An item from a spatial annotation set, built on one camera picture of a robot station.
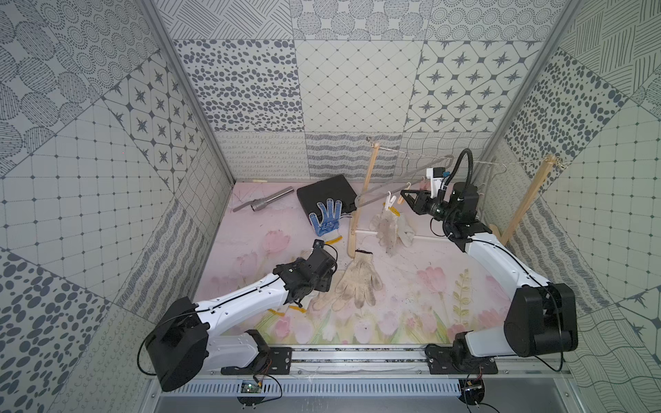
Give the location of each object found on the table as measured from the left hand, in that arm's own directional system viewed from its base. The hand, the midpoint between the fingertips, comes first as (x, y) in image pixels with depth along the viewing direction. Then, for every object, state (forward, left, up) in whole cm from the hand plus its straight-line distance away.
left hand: (327, 276), depth 82 cm
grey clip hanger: (+20, -23, +23) cm, 38 cm away
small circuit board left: (-29, +21, -10) cm, 37 cm away
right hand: (+21, -25, +17) cm, 36 cm away
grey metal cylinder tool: (+35, +32, -5) cm, 48 cm away
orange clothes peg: (+18, -23, +17) cm, 34 cm away
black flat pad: (+42, -1, -3) cm, 43 cm away
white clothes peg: (+18, -20, +17) cm, 31 cm away
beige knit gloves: (+1, -11, -7) cm, 13 cm away
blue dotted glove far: (+24, +2, -8) cm, 26 cm away
